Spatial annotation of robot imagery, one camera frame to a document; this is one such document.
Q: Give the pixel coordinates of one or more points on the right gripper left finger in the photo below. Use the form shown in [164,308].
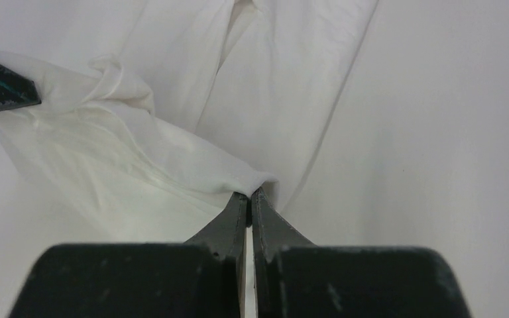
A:
[201,277]

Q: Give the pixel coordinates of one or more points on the white t shirt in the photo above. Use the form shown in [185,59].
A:
[154,112]

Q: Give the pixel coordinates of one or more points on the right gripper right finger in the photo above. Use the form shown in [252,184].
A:
[296,278]

